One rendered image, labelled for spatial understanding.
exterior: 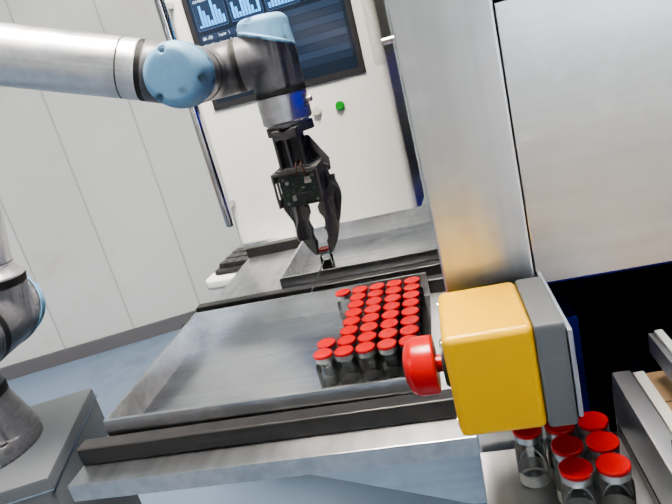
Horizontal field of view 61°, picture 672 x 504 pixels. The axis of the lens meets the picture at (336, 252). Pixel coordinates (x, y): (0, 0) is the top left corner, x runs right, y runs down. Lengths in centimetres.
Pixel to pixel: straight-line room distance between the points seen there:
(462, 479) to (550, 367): 32
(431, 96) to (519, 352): 18
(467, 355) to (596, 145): 17
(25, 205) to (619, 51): 328
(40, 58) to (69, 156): 262
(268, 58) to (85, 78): 24
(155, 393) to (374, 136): 88
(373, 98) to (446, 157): 100
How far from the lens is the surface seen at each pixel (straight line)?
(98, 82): 77
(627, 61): 42
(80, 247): 348
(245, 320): 85
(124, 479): 63
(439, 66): 40
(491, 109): 41
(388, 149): 142
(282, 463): 56
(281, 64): 85
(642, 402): 46
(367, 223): 111
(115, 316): 357
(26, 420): 100
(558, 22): 41
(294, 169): 84
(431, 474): 66
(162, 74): 72
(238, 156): 153
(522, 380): 37
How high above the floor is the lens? 120
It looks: 17 degrees down
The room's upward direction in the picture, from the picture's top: 15 degrees counter-clockwise
